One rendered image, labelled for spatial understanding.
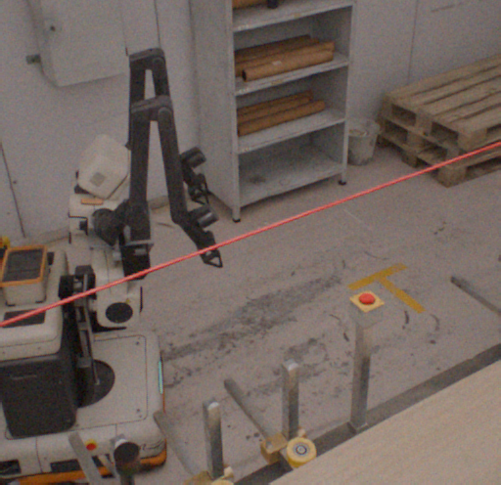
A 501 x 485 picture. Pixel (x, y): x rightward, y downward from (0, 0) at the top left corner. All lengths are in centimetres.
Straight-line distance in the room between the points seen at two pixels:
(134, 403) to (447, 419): 139
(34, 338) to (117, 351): 70
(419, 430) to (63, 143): 288
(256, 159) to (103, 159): 267
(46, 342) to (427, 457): 137
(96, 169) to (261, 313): 167
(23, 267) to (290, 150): 276
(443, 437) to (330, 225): 260
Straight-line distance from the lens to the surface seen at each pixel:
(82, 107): 434
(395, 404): 250
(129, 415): 306
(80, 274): 303
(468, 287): 281
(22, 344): 273
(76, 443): 223
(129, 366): 326
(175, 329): 383
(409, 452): 212
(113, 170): 249
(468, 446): 217
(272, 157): 508
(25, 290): 278
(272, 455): 218
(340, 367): 360
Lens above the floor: 251
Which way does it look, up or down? 34 degrees down
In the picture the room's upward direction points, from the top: 1 degrees counter-clockwise
